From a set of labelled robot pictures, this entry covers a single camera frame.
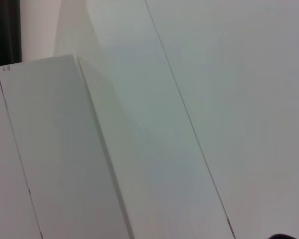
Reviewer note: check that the dark vertical wall strip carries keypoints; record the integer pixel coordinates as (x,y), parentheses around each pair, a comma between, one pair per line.
(3,32)

